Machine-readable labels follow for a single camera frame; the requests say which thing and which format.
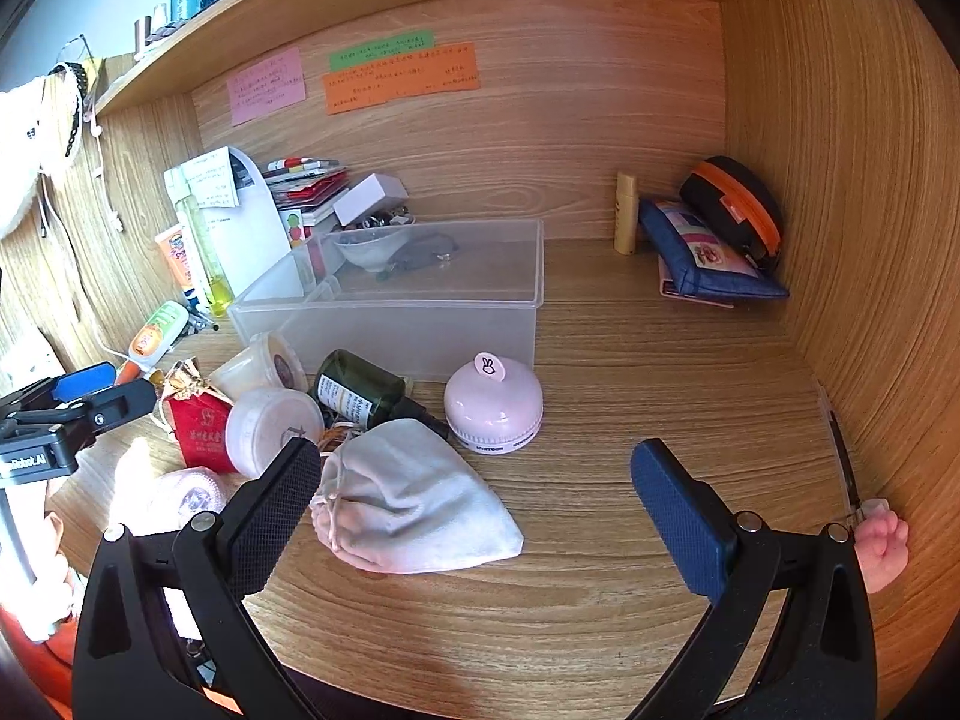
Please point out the blue zip pouch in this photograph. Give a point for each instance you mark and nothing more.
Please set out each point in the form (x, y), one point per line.
(701, 255)

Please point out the person's left hand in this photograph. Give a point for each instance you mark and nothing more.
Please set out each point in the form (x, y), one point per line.
(58, 562)

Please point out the pink cat paw pen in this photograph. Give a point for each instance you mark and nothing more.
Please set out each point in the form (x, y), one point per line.
(881, 547)

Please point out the small dark bottle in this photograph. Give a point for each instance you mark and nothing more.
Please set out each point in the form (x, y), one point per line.
(142, 34)

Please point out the pile of beads and rings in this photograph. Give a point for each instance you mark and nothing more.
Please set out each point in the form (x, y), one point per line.
(379, 220)

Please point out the pink round bunny sticker container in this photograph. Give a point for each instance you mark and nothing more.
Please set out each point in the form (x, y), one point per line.
(491, 405)

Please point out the yellow spray bottle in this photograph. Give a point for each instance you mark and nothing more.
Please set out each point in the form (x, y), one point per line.
(201, 255)

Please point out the white round jar purple label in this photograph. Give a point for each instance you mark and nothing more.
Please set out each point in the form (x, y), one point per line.
(255, 371)

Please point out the black case with orange zip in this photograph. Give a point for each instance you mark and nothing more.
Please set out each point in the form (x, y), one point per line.
(739, 202)

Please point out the red and gold packet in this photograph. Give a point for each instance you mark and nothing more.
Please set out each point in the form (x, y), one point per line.
(196, 424)

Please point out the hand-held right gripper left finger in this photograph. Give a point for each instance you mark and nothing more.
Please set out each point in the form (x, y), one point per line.
(276, 511)

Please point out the wooden desktop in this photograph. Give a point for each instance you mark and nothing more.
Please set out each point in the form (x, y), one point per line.
(600, 405)

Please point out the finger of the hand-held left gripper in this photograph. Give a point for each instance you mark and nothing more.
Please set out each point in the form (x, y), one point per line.
(84, 381)
(120, 405)

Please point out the stack of booklets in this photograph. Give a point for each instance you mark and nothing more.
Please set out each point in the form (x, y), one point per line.
(307, 184)

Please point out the orange sunscreen tube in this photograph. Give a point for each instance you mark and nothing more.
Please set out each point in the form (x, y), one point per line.
(176, 255)

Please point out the clear plastic storage box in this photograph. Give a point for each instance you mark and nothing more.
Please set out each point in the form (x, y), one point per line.
(420, 315)

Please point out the white bowl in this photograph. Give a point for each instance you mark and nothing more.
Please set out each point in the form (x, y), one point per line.
(367, 249)

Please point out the handwritten white paper sheet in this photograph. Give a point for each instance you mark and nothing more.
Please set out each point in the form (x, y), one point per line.
(206, 176)

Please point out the black pen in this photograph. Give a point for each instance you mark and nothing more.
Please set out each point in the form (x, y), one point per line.
(199, 321)

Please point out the green sticky note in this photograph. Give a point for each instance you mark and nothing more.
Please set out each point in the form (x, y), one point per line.
(379, 51)

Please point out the pink sticky note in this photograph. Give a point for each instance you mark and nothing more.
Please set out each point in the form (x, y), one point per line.
(266, 86)

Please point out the yellow tube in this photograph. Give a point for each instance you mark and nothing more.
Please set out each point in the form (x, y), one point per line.
(626, 214)

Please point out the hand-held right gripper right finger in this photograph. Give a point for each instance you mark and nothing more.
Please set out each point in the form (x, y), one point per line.
(675, 517)

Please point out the white round jar plain lid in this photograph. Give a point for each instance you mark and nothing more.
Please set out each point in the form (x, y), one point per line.
(274, 431)

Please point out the fruit print booklet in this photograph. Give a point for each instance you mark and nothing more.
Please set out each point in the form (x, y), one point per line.
(295, 229)

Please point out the small white cardboard box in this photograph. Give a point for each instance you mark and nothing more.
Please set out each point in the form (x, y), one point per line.
(371, 195)

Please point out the white cloth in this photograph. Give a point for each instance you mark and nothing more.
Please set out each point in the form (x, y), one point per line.
(19, 157)

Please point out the orange sticky note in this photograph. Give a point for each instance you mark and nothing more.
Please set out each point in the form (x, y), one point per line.
(401, 82)

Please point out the white paper folder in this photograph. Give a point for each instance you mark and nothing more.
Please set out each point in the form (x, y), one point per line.
(259, 232)

